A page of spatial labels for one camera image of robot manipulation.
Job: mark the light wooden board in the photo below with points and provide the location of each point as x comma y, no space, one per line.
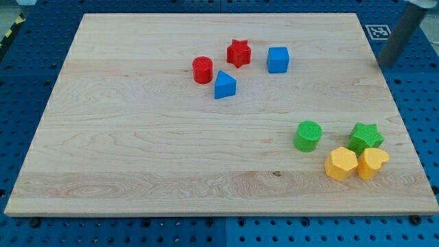
128,132

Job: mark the yellow hexagon block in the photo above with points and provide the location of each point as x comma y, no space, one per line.
341,163

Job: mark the blue triangular prism block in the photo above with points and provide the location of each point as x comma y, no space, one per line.
225,85

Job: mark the white fiducial marker tag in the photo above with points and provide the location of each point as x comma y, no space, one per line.
378,31

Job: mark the yellow heart block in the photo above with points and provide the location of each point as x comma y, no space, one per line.
371,161

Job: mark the red cylinder block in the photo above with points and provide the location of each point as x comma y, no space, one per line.
202,69

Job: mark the red star block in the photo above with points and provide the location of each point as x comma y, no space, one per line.
239,53

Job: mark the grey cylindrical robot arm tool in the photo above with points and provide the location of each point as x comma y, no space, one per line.
410,20

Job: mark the green cylinder block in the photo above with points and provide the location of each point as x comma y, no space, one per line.
307,136

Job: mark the blue cube block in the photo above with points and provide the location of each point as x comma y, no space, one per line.
278,60

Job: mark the green star block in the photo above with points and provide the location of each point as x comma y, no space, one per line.
364,136

